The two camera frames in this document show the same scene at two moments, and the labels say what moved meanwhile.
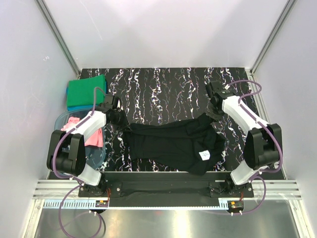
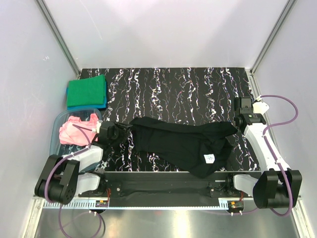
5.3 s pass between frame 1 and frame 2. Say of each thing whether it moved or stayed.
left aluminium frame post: stayed
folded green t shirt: stayed
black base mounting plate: stayed
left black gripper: moved
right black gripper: moved
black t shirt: moved
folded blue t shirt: stayed
